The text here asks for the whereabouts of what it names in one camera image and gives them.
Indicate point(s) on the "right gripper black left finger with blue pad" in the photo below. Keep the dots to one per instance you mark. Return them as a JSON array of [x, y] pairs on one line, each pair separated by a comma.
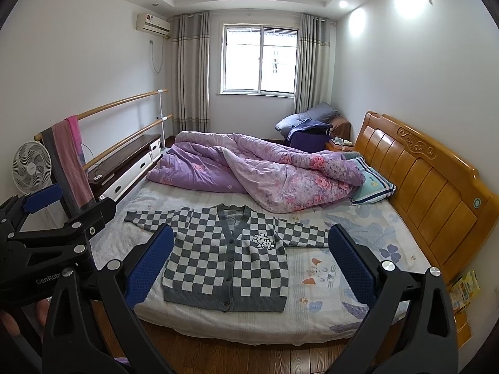
[[123, 284]]

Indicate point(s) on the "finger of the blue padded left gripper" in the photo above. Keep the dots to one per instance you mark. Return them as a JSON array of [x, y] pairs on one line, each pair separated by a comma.
[[42, 199]]

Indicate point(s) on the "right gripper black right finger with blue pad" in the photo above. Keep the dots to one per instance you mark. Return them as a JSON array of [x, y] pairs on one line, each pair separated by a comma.
[[409, 326]]

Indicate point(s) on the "grey white checkered cardigan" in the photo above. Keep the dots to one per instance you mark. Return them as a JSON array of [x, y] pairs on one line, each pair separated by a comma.
[[228, 258]]

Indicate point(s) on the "person's hand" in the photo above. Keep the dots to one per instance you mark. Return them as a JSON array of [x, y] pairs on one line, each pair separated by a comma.
[[33, 317]]

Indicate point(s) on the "white standing fan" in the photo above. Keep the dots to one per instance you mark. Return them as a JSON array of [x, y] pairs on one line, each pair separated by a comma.
[[31, 167]]

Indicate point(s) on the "yellow snack package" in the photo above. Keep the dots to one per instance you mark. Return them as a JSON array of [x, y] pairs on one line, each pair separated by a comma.
[[464, 291]]

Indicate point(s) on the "lower wooden ballet bar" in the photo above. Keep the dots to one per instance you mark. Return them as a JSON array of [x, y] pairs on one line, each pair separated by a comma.
[[124, 141]]

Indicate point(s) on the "wooden ballet bar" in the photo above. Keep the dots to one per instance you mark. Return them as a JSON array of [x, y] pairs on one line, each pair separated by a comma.
[[124, 141], [126, 100]]

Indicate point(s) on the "upper wooden ballet bar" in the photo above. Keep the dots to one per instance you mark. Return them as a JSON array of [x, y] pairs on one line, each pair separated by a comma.
[[126, 100]]

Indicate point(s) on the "pink grey hanging towel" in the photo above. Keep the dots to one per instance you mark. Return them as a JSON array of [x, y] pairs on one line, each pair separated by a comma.
[[64, 144]]

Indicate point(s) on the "dark white tv cabinet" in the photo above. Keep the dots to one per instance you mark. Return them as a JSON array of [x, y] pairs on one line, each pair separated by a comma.
[[114, 176]]

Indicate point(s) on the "wooden headboard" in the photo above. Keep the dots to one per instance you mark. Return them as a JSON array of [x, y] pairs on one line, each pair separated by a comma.
[[442, 200]]

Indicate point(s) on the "blue striped pillow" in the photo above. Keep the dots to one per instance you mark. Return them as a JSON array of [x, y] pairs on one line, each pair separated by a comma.
[[375, 188]]

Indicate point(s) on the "purple floral quilt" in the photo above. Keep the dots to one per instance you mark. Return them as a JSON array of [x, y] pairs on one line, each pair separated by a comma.
[[278, 178]]

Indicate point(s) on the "wooden bedside table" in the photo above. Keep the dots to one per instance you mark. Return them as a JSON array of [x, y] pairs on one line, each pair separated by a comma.
[[338, 144]]

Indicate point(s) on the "left grey striped curtain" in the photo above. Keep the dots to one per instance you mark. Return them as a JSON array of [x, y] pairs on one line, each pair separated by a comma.
[[190, 72]]

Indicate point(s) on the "grey striped curtain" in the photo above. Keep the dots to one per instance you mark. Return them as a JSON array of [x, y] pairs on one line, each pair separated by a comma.
[[190, 72], [314, 46]]

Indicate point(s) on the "blue bedding pile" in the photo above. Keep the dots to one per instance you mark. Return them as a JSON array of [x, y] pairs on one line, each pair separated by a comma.
[[308, 131]]

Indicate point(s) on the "white framed window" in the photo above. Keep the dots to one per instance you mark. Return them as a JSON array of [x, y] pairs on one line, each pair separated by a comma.
[[259, 60]]

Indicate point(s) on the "right grey striped curtain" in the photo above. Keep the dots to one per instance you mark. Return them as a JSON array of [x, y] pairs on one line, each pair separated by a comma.
[[314, 46]]

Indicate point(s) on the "white wall air conditioner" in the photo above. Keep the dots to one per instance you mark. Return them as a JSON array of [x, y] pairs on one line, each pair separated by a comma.
[[152, 24]]

